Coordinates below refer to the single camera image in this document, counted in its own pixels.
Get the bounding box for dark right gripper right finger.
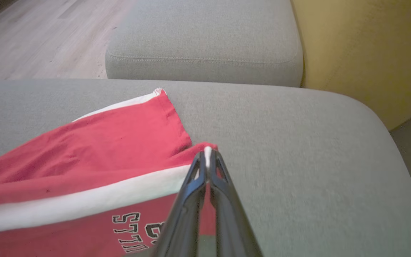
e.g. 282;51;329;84
208;150;263;257

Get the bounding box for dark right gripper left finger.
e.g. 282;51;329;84
151;151;208;257

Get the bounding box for red shorts with white stripe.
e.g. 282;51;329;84
0;87;219;257

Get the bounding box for large grey sofa seat cushion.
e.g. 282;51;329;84
0;79;411;257

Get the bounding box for small grey sofa cushion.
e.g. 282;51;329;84
105;0;304;88

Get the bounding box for yellow upholstered block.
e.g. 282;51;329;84
291;0;411;131

